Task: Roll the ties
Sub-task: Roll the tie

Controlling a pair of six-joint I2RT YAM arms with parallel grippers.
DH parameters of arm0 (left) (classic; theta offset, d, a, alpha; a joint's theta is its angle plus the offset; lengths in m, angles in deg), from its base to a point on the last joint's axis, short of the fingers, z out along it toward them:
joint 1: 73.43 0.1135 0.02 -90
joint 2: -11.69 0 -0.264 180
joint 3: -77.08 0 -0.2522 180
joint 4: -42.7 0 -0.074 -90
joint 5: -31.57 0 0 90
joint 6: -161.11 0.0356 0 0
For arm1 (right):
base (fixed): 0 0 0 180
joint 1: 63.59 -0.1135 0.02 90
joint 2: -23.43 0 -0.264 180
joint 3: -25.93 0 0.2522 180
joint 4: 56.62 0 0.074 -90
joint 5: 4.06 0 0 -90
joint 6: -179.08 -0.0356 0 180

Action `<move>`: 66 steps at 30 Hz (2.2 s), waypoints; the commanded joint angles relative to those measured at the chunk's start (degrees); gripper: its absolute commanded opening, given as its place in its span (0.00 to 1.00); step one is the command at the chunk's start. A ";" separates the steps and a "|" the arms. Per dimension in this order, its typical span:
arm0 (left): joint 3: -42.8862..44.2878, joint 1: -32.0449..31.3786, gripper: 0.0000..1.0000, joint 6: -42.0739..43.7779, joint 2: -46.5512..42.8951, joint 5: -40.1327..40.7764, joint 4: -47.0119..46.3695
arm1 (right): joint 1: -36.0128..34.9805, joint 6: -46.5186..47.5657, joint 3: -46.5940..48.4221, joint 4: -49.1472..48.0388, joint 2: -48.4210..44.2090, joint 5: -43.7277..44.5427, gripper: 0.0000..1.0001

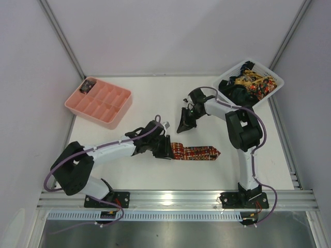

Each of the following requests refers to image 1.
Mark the rolled dark tie in tray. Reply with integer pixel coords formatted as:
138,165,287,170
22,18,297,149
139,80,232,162
79,79,96,95

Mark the red multicolour patterned tie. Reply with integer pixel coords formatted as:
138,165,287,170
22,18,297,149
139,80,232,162
171,143,221,161

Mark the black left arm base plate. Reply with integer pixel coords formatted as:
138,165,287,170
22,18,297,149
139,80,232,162
84,191,130,209

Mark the white slotted cable duct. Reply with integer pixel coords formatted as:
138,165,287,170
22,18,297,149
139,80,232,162
47,210,242,222

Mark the red floral tie in basket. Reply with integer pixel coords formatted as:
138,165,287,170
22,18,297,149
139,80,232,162
246,76,277,100

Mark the pink compartment tray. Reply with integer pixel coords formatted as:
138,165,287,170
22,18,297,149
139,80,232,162
65,76,132,130

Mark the aluminium front rail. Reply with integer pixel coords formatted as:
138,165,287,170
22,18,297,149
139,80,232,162
37,190,319,211

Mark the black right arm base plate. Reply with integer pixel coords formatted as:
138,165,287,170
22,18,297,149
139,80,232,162
219,192,269,209

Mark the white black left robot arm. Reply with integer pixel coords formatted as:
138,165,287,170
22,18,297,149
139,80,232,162
50,120,174,203

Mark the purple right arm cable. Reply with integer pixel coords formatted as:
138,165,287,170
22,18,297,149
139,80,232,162
200,86,279,227

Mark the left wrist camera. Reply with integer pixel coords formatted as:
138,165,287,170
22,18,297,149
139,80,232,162
162,122,170,129

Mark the white perforated plastic basket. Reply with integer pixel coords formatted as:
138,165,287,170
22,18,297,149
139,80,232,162
212,59,284,107

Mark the yellow patterned tie in basket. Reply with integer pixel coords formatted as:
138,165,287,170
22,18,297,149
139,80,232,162
234,69,265,87

